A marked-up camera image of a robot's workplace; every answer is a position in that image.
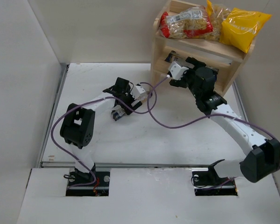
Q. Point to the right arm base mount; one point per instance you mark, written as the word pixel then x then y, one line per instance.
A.
pixel 206 183

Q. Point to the blue spaghetti pack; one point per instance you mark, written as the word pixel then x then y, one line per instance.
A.
pixel 124 105
pixel 191 61

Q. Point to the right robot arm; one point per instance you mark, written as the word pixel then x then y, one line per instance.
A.
pixel 262 155

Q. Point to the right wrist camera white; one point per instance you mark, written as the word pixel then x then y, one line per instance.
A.
pixel 177 69

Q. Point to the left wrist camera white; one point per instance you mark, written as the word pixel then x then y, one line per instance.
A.
pixel 138 93

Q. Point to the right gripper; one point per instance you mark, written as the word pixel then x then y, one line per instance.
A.
pixel 185 76

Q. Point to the clear fusilli pasta bag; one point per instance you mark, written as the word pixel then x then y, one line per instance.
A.
pixel 217 14

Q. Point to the yellow pasta bag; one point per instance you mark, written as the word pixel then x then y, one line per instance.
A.
pixel 241 27

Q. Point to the red macaroni pasta bag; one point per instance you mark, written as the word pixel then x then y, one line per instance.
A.
pixel 190 23

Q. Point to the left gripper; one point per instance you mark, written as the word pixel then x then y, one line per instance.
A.
pixel 121 105

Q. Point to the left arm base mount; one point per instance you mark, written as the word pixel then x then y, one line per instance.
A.
pixel 77 186

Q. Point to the wooden two-tier shelf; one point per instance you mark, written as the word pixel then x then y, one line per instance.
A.
pixel 228 59

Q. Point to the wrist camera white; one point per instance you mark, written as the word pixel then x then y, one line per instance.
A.
pixel 177 69
pixel 138 93

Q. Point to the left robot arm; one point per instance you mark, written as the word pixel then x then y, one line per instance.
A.
pixel 78 125

